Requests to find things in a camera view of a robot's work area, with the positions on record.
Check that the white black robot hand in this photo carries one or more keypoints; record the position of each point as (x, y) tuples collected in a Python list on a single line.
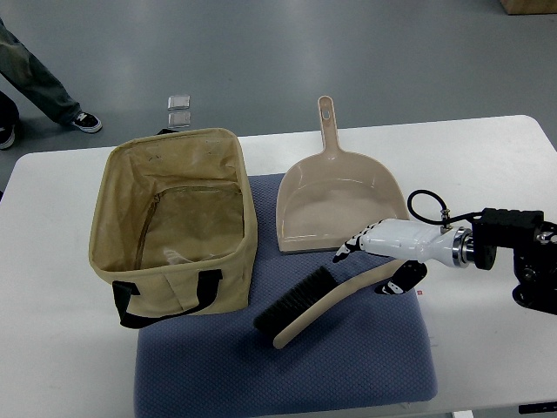
[(413, 243)]

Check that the pink plastic dustpan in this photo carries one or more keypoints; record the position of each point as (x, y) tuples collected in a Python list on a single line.
[(324, 199)]

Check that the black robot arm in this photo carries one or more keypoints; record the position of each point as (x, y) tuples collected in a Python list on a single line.
[(528, 234)]

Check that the pink hand broom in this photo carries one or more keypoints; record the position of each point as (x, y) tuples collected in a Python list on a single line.
[(299, 307)]

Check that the floor metal plate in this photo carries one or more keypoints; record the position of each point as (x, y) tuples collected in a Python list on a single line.
[(181, 101), (179, 119)]

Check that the blue quilted mat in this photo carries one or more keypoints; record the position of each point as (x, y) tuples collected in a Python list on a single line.
[(368, 350)]

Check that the black table control panel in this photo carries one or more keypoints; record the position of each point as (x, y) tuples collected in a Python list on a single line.
[(538, 408)]

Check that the person in dark clothes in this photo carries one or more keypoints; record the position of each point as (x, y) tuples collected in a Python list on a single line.
[(28, 75)]

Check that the yellow fabric bag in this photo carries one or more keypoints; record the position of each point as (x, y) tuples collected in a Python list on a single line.
[(174, 230)]

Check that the lower floor metal plate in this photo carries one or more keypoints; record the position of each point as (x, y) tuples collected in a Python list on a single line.
[(179, 119)]

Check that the upper floor metal plate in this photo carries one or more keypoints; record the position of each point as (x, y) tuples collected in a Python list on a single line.
[(181, 101)]

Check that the cardboard box corner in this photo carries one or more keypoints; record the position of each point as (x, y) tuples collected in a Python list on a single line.
[(529, 7)]

